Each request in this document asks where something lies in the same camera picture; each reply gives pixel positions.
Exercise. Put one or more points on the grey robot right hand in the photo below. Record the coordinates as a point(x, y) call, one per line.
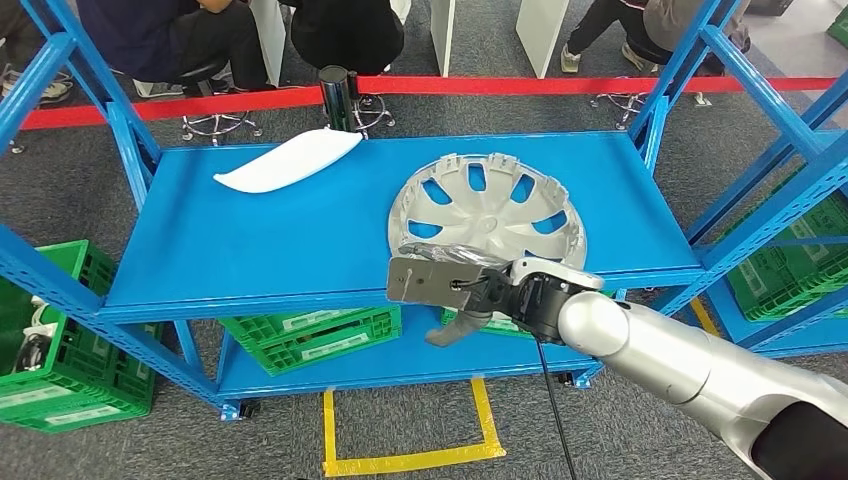
point(457, 250)

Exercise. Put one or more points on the silver plastic wheel cover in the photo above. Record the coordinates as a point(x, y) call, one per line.
point(490, 218)

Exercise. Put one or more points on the blue metal shelf rack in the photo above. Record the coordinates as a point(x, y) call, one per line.
point(265, 252)
point(795, 338)

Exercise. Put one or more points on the white curved plastic part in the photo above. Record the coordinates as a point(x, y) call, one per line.
point(285, 162)

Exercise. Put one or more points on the folded green plastic crate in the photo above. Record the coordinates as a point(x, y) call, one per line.
point(503, 326)
point(334, 347)
point(318, 320)

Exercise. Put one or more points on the red barrier belt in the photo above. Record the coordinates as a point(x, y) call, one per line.
point(464, 85)

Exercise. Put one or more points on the black caster wheel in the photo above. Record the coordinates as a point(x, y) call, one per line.
point(564, 378)
point(248, 410)

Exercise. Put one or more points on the white board panel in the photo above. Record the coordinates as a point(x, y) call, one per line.
point(540, 33)
point(270, 40)
point(442, 33)

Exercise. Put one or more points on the person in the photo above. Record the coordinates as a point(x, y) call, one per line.
point(53, 89)
point(344, 33)
point(689, 26)
point(146, 40)

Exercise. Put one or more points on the white floor plug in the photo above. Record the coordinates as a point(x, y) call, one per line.
point(703, 100)

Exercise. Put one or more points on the white device in crate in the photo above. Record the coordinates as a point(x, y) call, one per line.
point(40, 331)

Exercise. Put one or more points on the black barrier post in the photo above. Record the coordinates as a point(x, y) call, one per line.
point(336, 99)

